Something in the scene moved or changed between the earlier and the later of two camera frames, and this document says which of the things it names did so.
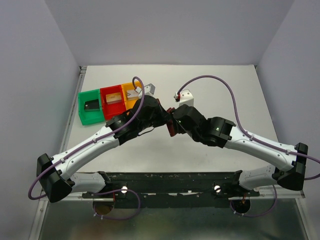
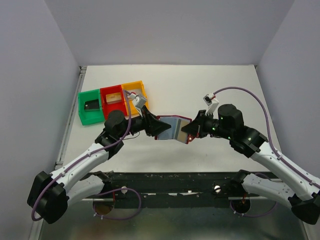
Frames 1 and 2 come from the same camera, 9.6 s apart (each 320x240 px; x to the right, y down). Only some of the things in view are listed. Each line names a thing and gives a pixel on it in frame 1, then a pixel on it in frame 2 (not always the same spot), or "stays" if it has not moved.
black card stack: x=92 y=105 stays
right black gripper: x=178 y=129 → x=196 y=127
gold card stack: x=113 y=98 stays
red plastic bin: x=114 y=108 stays
